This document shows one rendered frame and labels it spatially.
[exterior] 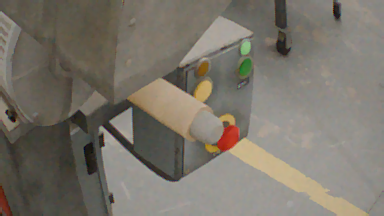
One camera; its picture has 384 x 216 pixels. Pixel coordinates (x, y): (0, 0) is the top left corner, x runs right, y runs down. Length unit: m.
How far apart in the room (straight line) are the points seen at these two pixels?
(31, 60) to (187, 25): 0.32
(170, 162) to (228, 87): 0.13
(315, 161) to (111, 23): 2.18
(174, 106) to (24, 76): 0.21
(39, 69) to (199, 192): 1.70
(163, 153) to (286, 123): 1.69
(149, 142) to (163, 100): 0.42
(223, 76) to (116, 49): 0.61
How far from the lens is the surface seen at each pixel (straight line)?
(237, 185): 2.40
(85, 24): 0.41
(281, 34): 3.07
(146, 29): 0.40
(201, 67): 0.94
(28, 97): 0.74
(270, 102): 2.79
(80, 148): 1.16
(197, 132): 0.61
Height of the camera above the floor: 1.63
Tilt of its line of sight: 37 degrees down
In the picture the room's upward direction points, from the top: 3 degrees clockwise
